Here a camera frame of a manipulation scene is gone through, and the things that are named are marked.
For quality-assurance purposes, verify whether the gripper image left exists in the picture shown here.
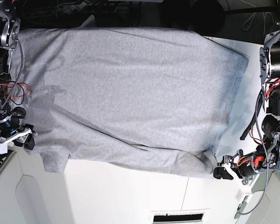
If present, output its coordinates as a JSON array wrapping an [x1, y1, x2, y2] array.
[[0, 107, 35, 150]]

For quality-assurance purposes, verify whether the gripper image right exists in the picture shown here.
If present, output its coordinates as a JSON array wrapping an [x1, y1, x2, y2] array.
[[213, 150, 268, 186]]

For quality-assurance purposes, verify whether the grey t-shirt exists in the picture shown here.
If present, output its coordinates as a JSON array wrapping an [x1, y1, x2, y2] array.
[[11, 28, 248, 177]]

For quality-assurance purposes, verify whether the white floor vent grille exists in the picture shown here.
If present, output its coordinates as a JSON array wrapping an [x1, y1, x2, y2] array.
[[150, 209, 209, 224]]

